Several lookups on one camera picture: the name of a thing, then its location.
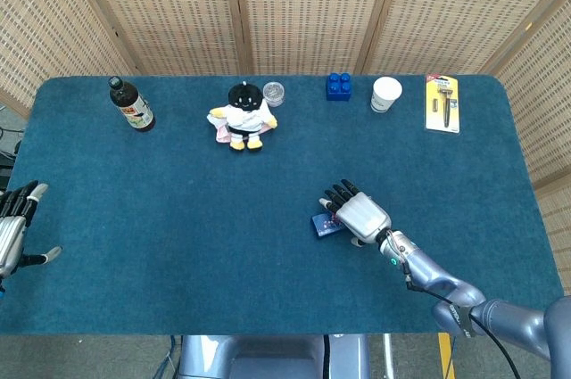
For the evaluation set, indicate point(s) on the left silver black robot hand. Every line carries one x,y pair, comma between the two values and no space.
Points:
11,232

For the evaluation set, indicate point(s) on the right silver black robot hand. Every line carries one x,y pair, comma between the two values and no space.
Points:
363,216

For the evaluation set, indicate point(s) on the blue glasses box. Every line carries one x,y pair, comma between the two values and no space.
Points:
322,225

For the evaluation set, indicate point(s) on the blue building block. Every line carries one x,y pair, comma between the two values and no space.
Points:
339,91

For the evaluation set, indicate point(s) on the white paper cup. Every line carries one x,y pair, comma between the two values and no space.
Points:
383,98

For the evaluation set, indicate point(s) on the razor in yellow package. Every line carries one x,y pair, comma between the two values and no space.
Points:
432,116

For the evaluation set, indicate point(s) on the clear plastic jar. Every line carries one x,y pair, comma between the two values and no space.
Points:
274,93

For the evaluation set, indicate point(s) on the black plush doll white coat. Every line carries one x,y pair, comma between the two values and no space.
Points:
245,116

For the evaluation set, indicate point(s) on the blue felt table cloth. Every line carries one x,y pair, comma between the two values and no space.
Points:
178,241

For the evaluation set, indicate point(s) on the brown sauce bottle with label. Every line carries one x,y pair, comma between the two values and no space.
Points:
136,111

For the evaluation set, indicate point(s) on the grey robot torso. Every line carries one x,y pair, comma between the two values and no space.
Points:
267,361

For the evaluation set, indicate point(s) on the woven wooden folding screen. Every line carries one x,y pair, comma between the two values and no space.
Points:
290,9

